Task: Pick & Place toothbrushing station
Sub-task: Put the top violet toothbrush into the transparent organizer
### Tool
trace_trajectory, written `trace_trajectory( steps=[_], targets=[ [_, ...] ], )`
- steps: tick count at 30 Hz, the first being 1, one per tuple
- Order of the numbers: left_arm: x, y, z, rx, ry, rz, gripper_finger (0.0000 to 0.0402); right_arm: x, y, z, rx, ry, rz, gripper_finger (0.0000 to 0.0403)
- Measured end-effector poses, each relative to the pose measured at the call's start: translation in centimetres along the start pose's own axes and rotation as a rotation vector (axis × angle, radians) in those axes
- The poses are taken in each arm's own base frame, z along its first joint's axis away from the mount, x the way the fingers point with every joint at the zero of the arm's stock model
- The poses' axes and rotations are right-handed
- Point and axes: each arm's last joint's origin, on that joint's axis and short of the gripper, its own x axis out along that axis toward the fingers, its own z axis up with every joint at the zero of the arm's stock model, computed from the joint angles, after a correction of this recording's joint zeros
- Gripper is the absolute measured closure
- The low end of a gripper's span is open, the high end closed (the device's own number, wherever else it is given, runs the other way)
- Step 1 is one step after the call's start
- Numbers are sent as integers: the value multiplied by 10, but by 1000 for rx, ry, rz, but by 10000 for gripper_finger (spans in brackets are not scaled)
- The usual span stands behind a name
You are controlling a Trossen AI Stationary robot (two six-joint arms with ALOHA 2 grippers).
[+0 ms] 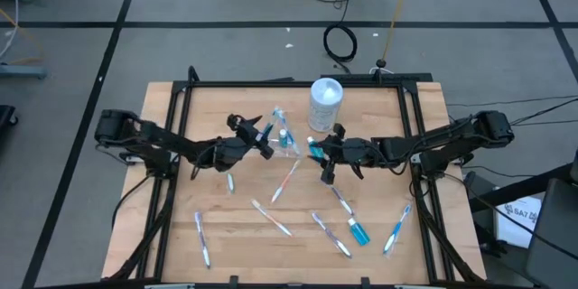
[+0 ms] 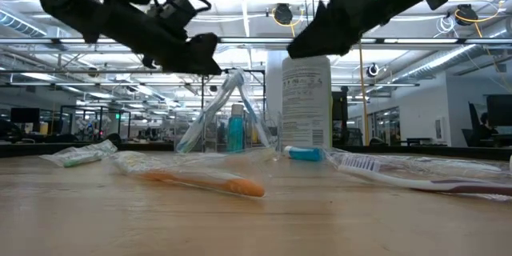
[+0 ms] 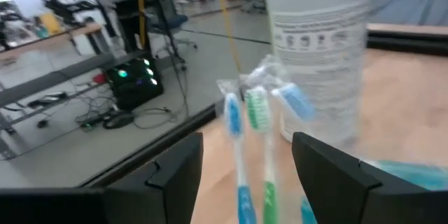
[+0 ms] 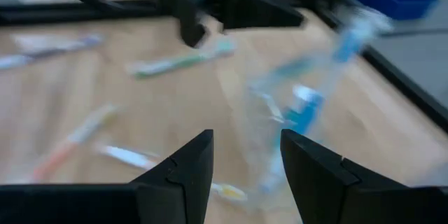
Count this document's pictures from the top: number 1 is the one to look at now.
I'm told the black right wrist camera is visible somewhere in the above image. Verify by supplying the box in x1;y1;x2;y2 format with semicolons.
321;162;338;186

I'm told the black caster foot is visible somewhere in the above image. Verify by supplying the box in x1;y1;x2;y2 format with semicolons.
0;104;19;141

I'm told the black aluminium table frame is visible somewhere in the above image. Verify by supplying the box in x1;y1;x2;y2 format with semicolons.
106;65;487;289

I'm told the black coiled cable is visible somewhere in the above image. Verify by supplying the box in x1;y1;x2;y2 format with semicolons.
322;0;360;75

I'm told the white wipes canister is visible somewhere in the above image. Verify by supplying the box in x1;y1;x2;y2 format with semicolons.
307;77;345;134

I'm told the purple toothbrush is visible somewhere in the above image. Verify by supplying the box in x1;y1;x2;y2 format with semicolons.
331;184;355;217
311;211;353;260
194;210;212;270

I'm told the black camera stand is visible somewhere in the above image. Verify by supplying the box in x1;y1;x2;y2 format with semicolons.
372;58;394;83

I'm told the yellow hanging cable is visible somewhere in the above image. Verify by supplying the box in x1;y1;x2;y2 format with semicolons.
381;0;419;62

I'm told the orange toothbrush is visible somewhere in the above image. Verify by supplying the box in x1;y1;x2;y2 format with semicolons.
250;198;294;238
269;158;302;204

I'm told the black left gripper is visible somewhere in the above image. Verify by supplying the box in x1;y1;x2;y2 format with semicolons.
227;114;271;148

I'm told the black metal beam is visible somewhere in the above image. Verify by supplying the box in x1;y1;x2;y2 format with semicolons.
468;162;578;213

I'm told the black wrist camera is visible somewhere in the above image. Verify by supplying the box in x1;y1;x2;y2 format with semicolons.
321;162;338;186
255;134;275;161

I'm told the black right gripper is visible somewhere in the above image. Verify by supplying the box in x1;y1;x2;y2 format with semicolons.
308;124;374;167

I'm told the white printed box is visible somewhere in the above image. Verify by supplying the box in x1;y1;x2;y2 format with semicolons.
494;196;543;250

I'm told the clear plastic container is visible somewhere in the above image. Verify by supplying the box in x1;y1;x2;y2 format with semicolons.
256;107;303;160

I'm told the grey metal bar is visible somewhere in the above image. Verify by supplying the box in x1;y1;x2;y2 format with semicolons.
0;63;48;80

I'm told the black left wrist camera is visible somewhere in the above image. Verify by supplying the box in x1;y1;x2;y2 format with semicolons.
255;134;275;161

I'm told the white cable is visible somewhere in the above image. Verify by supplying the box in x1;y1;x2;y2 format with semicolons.
0;0;22;60

